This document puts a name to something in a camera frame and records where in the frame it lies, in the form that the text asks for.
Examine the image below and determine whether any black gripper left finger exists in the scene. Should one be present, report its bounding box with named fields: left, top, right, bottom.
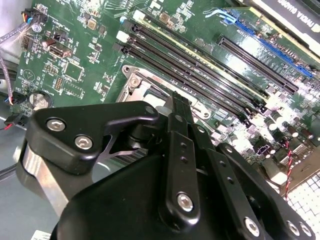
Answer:
left=15, top=90, right=202, bottom=230

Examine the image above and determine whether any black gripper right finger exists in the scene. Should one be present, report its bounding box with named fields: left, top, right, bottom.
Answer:
left=183, top=98, right=316, bottom=240

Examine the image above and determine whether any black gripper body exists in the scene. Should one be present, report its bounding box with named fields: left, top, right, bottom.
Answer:
left=49, top=152, right=243, bottom=240

